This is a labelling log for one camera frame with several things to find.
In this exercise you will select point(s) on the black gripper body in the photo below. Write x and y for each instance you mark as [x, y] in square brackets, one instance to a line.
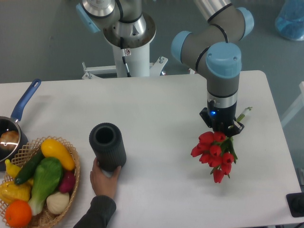
[221, 119]

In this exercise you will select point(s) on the red tulip bouquet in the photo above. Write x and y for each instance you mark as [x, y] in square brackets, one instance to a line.
[216, 150]

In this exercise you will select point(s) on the dark grey ribbed vase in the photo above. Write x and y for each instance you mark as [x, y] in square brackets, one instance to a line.
[107, 143]

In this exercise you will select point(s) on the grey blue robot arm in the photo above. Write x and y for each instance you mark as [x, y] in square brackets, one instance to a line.
[212, 53]

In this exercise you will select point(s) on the dark grey sleeved forearm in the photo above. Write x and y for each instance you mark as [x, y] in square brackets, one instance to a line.
[99, 214]

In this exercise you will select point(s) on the person's hand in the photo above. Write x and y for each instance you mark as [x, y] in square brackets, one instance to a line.
[101, 184]

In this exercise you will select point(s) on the black device at edge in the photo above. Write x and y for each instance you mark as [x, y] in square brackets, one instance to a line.
[296, 204]

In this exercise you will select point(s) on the blue plastic bag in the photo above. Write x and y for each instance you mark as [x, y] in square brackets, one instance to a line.
[290, 20]

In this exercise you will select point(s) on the yellow squash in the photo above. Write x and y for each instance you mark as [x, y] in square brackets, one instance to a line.
[53, 148]

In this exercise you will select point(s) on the green bok choy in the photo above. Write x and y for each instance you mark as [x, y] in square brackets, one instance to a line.
[46, 179]

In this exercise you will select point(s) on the white garlic bulb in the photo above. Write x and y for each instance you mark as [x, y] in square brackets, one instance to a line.
[57, 202]

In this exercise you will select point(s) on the green cucumber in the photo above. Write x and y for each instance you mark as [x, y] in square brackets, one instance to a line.
[28, 169]

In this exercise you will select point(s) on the fried food patty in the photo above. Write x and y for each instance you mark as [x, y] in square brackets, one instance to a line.
[9, 140]

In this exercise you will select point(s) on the yellow banana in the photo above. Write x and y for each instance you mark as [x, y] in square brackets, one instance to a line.
[12, 171]

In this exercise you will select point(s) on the yellow bell pepper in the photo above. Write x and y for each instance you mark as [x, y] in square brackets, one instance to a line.
[10, 192]

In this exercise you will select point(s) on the orange fruit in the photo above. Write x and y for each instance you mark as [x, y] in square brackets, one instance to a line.
[18, 214]

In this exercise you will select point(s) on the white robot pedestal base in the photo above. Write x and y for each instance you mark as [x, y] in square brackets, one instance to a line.
[130, 44]

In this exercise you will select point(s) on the blue handled saucepan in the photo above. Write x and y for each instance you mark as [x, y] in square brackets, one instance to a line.
[12, 123]

